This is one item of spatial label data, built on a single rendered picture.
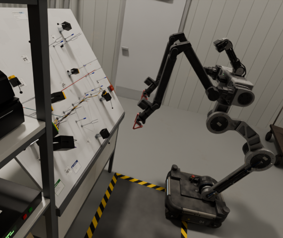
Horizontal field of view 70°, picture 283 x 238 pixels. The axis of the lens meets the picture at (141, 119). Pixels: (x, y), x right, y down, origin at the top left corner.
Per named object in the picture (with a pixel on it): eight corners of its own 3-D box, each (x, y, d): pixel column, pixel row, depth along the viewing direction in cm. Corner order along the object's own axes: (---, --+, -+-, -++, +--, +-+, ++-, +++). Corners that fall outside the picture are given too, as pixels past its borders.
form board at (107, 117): (55, 208, 104) (58, 208, 104) (-112, 7, 69) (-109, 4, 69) (123, 111, 206) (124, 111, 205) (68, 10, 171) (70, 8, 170)
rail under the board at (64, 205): (124, 117, 209) (125, 112, 205) (60, 217, 107) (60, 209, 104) (119, 115, 209) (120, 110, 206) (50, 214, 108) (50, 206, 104)
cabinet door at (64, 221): (94, 184, 178) (98, 150, 158) (59, 246, 131) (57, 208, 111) (92, 183, 178) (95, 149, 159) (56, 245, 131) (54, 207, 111)
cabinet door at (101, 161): (115, 148, 225) (120, 118, 206) (95, 184, 178) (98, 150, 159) (113, 147, 226) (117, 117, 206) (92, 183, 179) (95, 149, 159)
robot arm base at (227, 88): (230, 105, 133) (238, 88, 127) (218, 102, 133) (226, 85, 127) (227, 99, 140) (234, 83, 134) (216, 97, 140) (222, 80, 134)
